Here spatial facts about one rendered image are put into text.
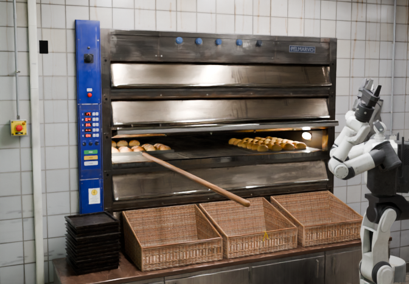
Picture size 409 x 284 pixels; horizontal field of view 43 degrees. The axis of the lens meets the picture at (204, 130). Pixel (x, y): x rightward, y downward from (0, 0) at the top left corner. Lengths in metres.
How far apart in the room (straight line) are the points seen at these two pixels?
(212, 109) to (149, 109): 0.49
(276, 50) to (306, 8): 0.42
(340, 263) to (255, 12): 1.95
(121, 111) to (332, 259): 1.83
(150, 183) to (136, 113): 0.52
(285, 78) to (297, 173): 0.77
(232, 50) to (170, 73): 0.52
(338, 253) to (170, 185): 1.30
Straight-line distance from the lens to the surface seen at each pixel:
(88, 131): 3.52
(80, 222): 3.36
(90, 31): 3.53
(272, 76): 4.05
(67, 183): 3.58
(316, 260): 3.83
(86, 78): 3.51
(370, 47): 4.62
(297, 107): 4.19
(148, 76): 3.64
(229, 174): 3.95
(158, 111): 3.67
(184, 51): 3.75
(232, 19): 3.91
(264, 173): 4.09
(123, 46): 3.62
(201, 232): 3.76
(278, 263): 3.66
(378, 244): 3.27
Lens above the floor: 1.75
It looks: 5 degrees down
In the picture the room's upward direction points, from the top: straight up
